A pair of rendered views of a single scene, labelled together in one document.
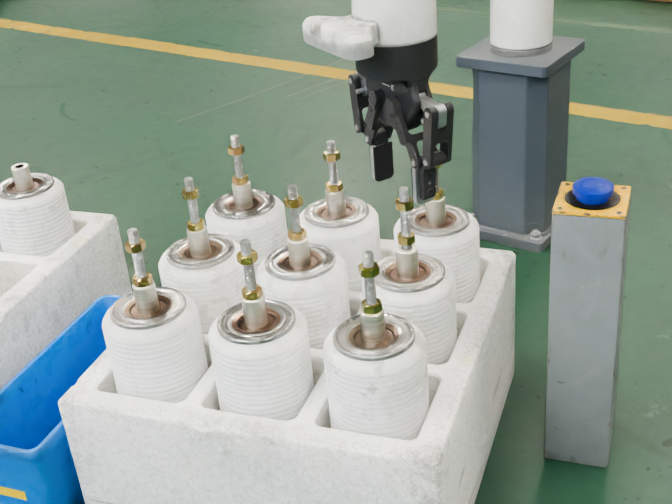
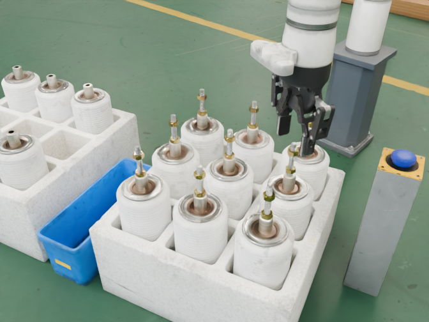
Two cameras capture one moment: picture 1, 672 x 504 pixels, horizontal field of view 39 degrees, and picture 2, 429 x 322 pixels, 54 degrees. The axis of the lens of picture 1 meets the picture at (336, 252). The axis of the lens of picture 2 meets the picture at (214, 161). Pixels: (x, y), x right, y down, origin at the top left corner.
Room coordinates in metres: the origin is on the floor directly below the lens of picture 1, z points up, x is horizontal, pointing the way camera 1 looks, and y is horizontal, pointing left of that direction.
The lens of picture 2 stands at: (0.25, 0.02, 0.74)
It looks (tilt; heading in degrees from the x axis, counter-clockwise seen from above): 37 degrees down; 4
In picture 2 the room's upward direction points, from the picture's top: straight up
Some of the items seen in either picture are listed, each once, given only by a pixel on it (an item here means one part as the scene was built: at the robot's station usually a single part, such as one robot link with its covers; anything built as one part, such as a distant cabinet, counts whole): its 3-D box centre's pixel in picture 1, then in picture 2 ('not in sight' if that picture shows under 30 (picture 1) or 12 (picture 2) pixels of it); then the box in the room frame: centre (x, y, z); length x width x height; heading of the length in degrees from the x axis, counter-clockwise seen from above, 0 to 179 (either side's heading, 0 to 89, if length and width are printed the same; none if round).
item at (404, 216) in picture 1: (405, 222); (291, 161); (0.84, -0.07, 0.31); 0.01 x 0.01 x 0.08
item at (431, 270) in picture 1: (408, 273); (288, 186); (0.84, -0.07, 0.25); 0.08 x 0.08 x 0.01
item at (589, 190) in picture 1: (592, 193); (403, 160); (0.85, -0.26, 0.32); 0.04 x 0.04 x 0.02
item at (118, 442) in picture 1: (314, 385); (226, 229); (0.89, 0.04, 0.09); 0.39 x 0.39 x 0.18; 68
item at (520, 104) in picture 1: (519, 140); (350, 98); (1.40, -0.30, 0.15); 0.15 x 0.15 x 0.30; 52
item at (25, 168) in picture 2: not in sight; (26, 178); (0.94, 0.48, 0.16); 0.10 x 0.10 x 0.18
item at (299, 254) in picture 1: (299, 251); (228, 163); (0.89, 0.04, 0.26); 0.02 x 0.02 x 0.03
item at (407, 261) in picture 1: (407, 262); (288, 181); (0.84, -0.07, 0.26); 0.02 x 0.02 x 0.03
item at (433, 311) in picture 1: (411, 346); (283, 223); (0.84, -0.07, 0.16); 0.10 x 0.10 x 0.18
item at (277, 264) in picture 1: (300, 262); (228, 169); (0.89, 0.04, 0.25); 0.08 x 0.08 x 0.01
